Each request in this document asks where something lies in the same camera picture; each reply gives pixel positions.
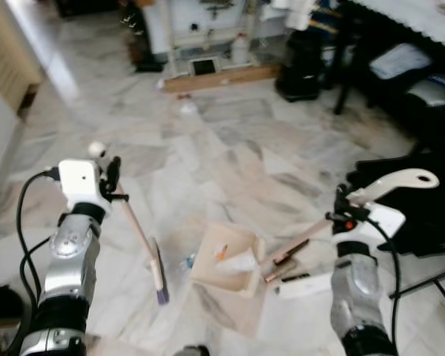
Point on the small orange scrap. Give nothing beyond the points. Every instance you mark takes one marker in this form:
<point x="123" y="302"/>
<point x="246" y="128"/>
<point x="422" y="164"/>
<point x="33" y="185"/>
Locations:
<point x="221" y="252"/>

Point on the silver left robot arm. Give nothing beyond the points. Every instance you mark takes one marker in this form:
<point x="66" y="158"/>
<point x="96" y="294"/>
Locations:
<point x="70" y="259"/>

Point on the black table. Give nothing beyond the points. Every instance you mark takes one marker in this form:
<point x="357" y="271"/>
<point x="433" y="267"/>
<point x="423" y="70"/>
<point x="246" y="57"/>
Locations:
<point x="344" y="67"/>

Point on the black waste bin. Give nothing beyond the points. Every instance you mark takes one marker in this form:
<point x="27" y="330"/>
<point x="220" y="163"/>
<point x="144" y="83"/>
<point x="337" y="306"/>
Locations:
<point x="0" y="304"/>

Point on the light wooden cabinet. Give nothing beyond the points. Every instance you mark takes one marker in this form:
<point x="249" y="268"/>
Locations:
<point x="7" y="52"/>

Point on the small brown tube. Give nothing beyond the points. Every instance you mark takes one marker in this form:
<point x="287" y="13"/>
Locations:
<point x="279" y="272"/>

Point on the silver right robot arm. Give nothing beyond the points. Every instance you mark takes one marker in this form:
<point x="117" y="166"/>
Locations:
<point x="356" y="289"/>

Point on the black backpack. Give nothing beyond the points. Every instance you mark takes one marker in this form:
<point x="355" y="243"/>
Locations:
<point x="300" y="70"/>

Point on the large black bag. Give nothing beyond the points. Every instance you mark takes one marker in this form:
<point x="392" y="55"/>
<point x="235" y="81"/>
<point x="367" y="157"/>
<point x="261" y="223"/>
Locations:
<point x="423" y="208"/>

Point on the white plastic bottle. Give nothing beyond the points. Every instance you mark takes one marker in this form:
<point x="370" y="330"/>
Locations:
<point x="239" y="48"/>

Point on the white and blue wrapper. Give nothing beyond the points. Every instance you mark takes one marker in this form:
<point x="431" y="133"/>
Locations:
<point x="188" y="261"/>

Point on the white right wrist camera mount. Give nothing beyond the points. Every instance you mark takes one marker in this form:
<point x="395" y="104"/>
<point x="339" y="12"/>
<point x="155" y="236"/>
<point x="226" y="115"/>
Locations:
<point x="382" y="219"/>

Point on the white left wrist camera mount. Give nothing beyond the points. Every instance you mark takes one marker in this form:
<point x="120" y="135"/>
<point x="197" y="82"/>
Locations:
<point x="80" y="182"/>

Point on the long wooden plank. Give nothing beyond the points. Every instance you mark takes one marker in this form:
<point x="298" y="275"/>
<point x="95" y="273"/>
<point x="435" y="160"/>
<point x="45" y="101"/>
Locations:
<point x="222" y="78"/>

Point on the white plastic bag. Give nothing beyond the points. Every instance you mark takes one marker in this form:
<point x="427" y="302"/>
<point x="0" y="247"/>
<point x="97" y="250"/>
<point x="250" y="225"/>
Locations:
<point x="400" y="61"/>

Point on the grey packet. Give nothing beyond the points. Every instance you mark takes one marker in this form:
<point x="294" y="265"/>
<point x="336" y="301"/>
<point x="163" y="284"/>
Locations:
<point x="436" y="90"/>

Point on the white paper ball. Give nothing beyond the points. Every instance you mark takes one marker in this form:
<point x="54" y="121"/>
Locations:
<point x="187" y="108"/>

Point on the long white box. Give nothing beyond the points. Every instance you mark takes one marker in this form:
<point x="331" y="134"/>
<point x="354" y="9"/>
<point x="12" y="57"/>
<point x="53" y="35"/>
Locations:
<point x="304" y="286"/>

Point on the white crumpled paper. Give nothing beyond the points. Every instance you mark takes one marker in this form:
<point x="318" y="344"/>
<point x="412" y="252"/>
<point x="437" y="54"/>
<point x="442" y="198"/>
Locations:
<point x="241" y="263"/>

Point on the white lace tablecloth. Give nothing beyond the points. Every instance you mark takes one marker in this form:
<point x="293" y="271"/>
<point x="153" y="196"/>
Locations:
<point x="415" y="18"/>

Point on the white machine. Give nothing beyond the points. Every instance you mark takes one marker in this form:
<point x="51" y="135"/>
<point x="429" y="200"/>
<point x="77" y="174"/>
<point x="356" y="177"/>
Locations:
<point x="208" y="22"/>

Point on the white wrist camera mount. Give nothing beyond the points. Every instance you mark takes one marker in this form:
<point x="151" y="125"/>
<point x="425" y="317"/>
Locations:
<point x="80" y="182"/>
<point x="382" y="219"/>

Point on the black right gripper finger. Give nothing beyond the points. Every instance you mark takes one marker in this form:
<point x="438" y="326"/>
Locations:
<point x="343" y="195"/>
<point x="337" y="217"/>

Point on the white hanging cloth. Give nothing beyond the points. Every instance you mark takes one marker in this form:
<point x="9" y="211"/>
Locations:
<point x="300" y="11"/>

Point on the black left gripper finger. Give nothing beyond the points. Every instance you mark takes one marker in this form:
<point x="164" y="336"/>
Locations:
<point x="114" y="169"/>

